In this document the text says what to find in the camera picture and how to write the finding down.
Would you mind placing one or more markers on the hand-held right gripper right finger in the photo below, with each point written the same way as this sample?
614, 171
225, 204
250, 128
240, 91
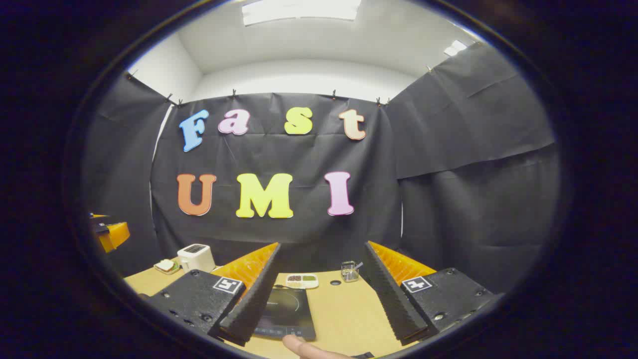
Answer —
389, 299

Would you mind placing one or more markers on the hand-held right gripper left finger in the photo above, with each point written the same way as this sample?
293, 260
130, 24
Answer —
254, 299

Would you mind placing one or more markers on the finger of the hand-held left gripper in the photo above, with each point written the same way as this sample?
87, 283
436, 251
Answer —
117, 234

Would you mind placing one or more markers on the black induction cooktop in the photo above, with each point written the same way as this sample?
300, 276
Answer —
291, 311

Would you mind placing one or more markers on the metal spoon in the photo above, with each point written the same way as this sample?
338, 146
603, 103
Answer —
358, 266

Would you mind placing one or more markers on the clear glass holder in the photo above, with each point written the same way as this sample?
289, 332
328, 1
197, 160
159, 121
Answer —
349, 273

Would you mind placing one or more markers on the white divided bean dish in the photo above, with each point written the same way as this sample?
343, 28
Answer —
302, 281

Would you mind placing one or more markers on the sandwich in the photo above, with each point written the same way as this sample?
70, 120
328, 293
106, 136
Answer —
164, 265

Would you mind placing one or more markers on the small green plate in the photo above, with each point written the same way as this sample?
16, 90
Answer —
172, 271

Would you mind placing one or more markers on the white toaster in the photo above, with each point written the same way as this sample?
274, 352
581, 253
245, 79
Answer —
197, 258

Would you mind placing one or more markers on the small ceiling light panel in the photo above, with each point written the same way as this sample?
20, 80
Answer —
454, 48

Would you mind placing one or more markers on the large ceiling light panel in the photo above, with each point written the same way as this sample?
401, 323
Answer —
299, 10

